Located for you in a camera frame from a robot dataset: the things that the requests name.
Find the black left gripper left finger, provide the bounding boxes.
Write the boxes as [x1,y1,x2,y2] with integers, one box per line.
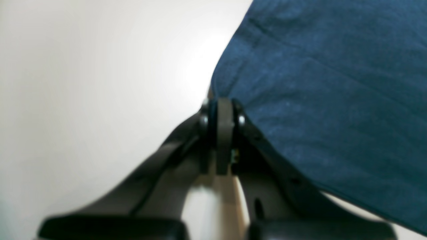
[37,100,214,240]

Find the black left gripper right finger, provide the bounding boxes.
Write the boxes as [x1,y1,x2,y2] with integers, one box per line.
[217,98,397,240]

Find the dark blue T-shirt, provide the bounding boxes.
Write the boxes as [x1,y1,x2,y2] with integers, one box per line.
[210,0,427,235]

